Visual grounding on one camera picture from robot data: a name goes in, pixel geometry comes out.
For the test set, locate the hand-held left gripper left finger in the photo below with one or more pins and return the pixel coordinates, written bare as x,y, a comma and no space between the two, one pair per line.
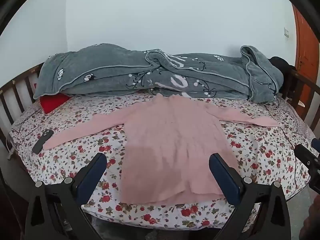
91,177

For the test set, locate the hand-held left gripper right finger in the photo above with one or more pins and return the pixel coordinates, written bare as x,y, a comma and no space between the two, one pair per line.
225,177

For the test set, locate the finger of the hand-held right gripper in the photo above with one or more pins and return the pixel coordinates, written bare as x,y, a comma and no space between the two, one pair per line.
306,157
316,143

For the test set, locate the pink knit sweater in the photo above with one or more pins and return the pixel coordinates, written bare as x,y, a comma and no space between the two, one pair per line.
172,150

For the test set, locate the floral bed sheet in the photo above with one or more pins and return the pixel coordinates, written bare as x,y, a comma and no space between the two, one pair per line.
262,150

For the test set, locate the black phone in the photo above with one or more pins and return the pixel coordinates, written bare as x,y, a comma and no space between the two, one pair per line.
42,142

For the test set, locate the red pillow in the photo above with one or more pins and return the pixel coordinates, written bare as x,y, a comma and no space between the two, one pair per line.
53,102

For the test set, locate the black cloth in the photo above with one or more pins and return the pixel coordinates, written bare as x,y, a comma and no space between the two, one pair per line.
281,66

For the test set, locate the orange wooden door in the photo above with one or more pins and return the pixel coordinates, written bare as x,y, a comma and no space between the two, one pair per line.
307,55

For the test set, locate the grey printed blanket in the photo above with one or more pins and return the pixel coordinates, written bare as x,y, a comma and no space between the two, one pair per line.
140,72

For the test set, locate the wall switch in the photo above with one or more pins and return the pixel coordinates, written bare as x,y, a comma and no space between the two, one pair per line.
286,32

